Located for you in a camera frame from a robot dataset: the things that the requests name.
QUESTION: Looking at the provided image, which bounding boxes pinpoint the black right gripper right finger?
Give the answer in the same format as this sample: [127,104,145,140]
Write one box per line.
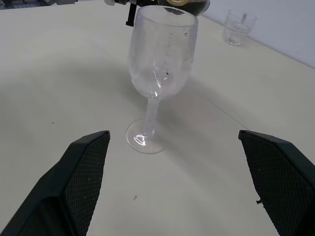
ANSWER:
[238,129,315,236]

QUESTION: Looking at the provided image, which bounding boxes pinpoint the clear wine glass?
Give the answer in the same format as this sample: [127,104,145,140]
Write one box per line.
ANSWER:
[126,5,199,155]

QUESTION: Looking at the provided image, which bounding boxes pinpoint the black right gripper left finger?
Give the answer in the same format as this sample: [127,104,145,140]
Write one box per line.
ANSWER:
[0,130,111,236]

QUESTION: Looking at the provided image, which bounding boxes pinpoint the clear glass tumbler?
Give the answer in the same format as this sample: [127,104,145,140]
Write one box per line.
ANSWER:
[222,9,257,47]

